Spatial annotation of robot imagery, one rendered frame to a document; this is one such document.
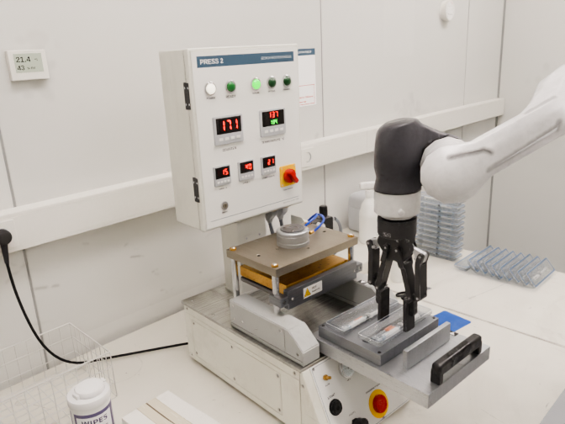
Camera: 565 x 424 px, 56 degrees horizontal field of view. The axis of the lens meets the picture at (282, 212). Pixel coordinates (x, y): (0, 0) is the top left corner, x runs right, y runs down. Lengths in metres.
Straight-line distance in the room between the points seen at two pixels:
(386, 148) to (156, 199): 0.84
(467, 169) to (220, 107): 0.60
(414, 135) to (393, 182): 0.09
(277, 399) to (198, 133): 0.62
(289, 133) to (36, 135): 0.64
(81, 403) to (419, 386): 0.67
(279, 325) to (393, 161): 0.43
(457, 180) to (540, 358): 0.80
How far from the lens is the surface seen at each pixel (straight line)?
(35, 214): 1.46
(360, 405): 1.24
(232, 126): 1.26
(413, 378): 1.05
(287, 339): 1.14
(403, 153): 0.97
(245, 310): 1.23
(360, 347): 1.09
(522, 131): 0.92
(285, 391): 1.21
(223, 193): 1.28
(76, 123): 1.53
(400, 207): 0.99
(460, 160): 0.90
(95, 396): 1.22
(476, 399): 1.40
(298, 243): 1.24
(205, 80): 1.22
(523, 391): 1.45
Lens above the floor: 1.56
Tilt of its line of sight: 17 degrees down
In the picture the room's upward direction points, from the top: 3 degrees counter-clockwise
